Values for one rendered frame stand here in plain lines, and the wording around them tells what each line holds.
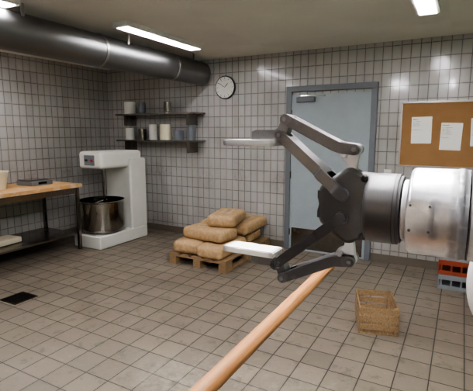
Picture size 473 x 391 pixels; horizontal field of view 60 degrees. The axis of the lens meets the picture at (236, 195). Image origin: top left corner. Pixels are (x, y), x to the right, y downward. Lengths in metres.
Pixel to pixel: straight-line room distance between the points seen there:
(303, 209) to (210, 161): 1.58
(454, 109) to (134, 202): 4.31
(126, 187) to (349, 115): 3.27
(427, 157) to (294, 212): 1.76
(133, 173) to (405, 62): 3.86
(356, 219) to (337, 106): 4.83
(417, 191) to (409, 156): 4.70
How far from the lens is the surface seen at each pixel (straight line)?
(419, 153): 5.11
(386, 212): 0.43
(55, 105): 6.68
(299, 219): 5.52
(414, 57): 5.20
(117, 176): 6.28
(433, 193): 0.42
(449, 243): 0.43
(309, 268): 0.49
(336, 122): 5.27
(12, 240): 5.67
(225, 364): 0.71
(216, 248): 4.65
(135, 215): 6.24
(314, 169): 0.47
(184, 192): 6.40
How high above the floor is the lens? 1.57
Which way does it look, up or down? 9 degrees down
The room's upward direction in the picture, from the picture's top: straight up
